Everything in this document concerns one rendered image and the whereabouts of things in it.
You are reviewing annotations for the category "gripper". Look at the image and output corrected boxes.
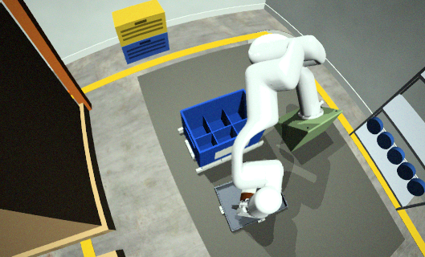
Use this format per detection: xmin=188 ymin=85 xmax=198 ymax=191
xmin=232 ymin=198 xmax=268 ymax=218

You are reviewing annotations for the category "blue plastic crate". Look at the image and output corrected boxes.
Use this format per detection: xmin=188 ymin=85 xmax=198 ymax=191
xmin=180 ymin=92 xmax=247 ymax=168

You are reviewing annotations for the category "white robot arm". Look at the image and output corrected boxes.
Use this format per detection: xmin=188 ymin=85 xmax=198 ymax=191
xmin=231 ymin=34 xmax=326 ymax=218

